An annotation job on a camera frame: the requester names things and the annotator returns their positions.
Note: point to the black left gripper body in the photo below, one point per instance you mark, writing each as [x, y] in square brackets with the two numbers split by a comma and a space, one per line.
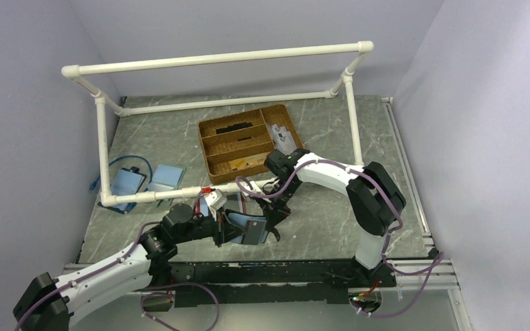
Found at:
[205, 226]

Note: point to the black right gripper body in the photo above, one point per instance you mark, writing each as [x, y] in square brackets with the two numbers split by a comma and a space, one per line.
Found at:
[279, 204]

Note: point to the grey credit card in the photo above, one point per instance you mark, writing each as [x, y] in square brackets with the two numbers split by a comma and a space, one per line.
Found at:
[255, 232]

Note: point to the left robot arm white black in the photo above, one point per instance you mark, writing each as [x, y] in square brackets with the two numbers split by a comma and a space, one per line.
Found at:
[57, 303]

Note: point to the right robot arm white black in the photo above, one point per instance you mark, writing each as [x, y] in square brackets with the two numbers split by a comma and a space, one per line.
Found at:
[376, 201]

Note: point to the gold card in tray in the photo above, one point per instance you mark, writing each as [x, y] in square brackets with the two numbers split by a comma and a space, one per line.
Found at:
[251, 161]

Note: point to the blue card left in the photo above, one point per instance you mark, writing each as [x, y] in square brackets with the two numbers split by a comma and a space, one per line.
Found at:
[127, 181]

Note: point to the grey cards in tray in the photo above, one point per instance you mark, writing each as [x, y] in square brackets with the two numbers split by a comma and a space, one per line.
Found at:
[282, 139]

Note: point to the black card in tray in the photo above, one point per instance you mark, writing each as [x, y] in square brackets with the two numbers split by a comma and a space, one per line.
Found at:
[234, 127]

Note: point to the brown woven divided tray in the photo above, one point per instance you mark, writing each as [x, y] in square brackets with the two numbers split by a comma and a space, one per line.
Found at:
[219, 149]

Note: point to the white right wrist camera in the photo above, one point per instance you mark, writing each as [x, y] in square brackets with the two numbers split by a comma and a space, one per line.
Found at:
[269, 186]

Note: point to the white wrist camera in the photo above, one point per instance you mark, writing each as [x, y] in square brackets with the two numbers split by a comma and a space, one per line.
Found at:
[212, 200]
[269, 186]

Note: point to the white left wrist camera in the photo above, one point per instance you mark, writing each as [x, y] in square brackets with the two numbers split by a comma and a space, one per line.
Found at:
[212, 200]

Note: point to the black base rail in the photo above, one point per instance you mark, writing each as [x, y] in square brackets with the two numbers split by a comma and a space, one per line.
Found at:
[332, 281]

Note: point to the white PVC pipe frame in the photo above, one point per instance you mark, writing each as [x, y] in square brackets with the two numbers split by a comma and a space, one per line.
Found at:
[78, 74]

